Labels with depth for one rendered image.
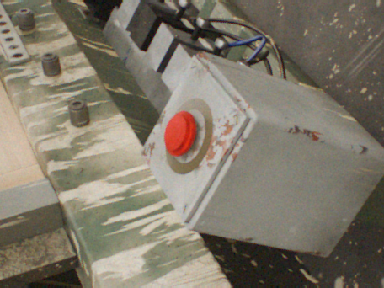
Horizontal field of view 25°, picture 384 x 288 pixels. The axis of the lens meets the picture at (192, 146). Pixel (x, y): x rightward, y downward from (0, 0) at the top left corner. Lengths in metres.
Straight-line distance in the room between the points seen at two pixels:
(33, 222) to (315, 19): 1.26
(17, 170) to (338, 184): 0.45
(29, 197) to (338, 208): 0.38
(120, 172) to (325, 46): 1.14
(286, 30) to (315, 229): 1.42
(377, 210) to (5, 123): 0.53
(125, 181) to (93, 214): 0.06
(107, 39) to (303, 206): 0.64
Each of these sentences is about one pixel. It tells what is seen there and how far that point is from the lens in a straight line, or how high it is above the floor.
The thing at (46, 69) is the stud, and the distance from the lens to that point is 1.18.
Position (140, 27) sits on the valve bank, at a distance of 1.21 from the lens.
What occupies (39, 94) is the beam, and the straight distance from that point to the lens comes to 1.16.
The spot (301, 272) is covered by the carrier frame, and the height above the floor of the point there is 0.23.
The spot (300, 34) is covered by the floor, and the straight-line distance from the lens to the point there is 2.15.
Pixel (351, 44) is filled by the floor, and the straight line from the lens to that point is 2.01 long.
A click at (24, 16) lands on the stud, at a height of 0.87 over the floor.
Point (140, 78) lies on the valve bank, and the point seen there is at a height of 0.74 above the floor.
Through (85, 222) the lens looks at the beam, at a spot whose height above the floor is 0.90.
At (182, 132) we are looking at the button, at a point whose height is 0.94.
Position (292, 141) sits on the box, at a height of 0.88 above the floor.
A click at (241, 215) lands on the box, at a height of 0.88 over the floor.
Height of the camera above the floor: 1.35
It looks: 34 degrees down
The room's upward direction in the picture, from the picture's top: 75 degrees counter-clockwise
